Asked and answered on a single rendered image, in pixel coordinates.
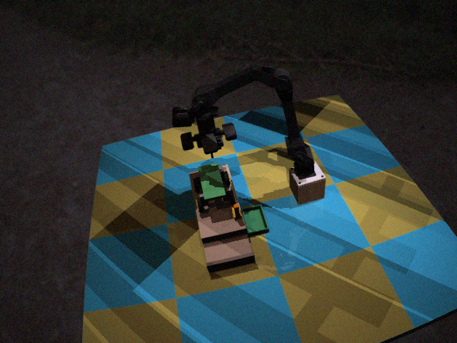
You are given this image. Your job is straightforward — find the tan sloped ramp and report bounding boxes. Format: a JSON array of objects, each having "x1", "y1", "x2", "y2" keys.
[{"x1": 189, "y1": 164, "x2": 255, "y2": 273}]

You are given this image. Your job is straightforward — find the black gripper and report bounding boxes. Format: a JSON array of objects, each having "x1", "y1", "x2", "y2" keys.
[{"x1": 181, "y1": 123, "x2": 237, "y2": 151}]

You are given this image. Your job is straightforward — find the green trolley with black wheels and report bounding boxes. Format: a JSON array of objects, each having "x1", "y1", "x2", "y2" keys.
[{"x1": 192, "y1": 162, "x2": 236, "y2": 212}]

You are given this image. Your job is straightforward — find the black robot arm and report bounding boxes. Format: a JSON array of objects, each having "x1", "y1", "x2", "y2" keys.
[{"x1": 172, "y1": 64, "x2": 316, "y2": 180}]

